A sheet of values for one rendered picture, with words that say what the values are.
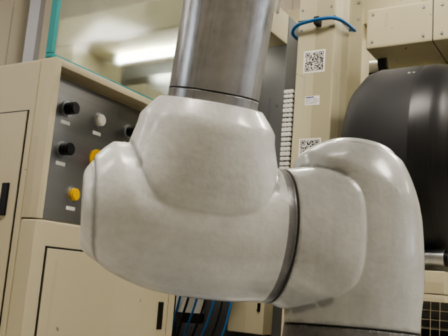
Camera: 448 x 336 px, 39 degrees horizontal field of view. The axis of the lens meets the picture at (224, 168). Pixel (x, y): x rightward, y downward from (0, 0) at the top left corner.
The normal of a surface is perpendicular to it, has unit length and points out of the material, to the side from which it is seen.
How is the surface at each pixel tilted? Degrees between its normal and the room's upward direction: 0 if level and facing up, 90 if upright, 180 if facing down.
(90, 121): 90
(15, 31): 90
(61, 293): 90
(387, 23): 90
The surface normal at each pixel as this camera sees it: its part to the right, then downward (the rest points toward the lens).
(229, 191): 0.32, 0.00
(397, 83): -0.35, -0.77
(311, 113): -0.51, -0.19
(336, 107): 0.86, -0.03
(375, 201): 0.09, -0.30
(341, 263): 0.13, -0.10
